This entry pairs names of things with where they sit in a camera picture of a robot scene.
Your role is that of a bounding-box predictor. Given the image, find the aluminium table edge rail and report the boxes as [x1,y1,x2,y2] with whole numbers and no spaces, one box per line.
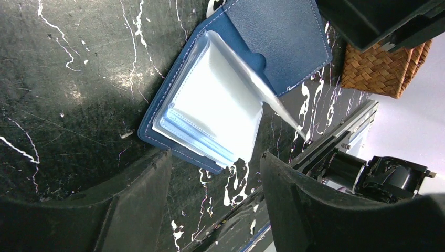
[193,100,378,251]

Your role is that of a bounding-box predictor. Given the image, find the woven brown basket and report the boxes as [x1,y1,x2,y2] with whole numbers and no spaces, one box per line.
[341,40,432,99]

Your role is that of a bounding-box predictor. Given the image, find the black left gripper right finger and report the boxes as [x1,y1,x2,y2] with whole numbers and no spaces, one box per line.
[260,152,444,251]

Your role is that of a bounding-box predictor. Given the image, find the dark blue card holder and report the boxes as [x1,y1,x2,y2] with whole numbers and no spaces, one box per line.
[137,1,332,174]

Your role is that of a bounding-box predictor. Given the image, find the right arm base motor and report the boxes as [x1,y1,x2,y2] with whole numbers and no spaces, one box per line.
[307,148,435,203]

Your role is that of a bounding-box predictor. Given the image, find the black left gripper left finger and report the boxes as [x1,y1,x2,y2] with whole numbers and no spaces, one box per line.
[1,151,172,251]

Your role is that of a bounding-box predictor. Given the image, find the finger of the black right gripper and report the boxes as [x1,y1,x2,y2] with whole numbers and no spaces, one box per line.
[316,0,444,51]

